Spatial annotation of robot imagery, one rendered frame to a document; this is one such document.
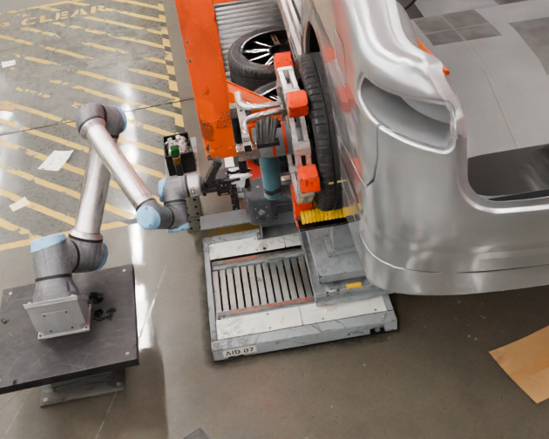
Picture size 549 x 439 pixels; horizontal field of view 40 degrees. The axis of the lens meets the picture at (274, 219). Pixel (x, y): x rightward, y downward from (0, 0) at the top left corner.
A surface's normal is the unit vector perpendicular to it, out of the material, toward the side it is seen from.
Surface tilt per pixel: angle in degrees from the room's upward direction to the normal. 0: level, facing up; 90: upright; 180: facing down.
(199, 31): 90
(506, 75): 20
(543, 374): 2
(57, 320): 90
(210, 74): 90
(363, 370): 0
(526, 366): 1
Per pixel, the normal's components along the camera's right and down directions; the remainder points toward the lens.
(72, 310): 0.14, 0.60
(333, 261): -0.11, -0.78
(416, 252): -0.32, 0.76
